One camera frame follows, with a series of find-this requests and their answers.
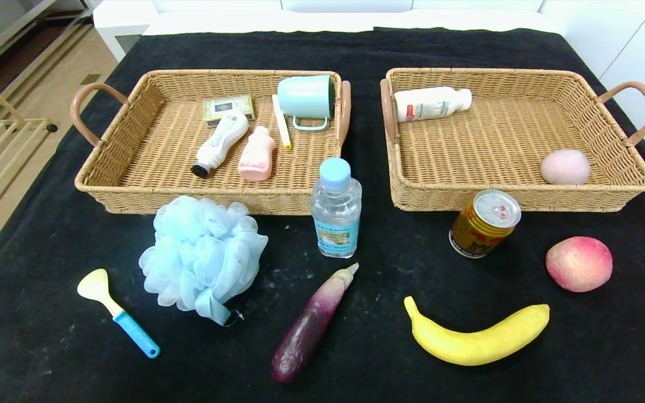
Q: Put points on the yellow banana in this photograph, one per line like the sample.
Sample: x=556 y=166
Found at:
x=468 y=344

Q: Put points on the clear water bottle blue cap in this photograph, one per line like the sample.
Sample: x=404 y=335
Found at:
x=336 y=212

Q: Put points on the white stick with yellow tip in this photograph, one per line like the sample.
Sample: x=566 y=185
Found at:
x=281 y=123

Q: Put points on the black table cloth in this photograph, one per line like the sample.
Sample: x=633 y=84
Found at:
x=384 y=336

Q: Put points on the wicker basket with food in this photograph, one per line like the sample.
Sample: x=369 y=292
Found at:
x=496 y=145

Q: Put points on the small green floor tag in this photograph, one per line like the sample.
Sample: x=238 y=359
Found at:
x=90 y=79

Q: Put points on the gold drink can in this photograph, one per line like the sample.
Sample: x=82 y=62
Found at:
x=479 y=229

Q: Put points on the wicker basket with toiletries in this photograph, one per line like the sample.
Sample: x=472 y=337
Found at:
x=154 y=168

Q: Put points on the small printed card box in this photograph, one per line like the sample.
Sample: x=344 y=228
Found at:
x=227 y=106

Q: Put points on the mint green mug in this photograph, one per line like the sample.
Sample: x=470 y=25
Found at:
x=303 y=95

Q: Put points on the purple eggplant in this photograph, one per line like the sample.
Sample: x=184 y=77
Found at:
x=308 y=324

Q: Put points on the light blue bath pouf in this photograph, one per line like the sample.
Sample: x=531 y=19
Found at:
x=199 y=252

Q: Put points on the white bottle with red label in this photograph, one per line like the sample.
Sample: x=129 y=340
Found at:
x=434 y=103

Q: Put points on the pink lotion bottle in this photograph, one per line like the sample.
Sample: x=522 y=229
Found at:
x=256 y=157

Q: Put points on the white bottle with black brush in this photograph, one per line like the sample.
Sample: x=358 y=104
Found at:
x=221 y=140

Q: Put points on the pale pink egg-shaped fruit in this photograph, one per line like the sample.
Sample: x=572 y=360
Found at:
x=566 y=167

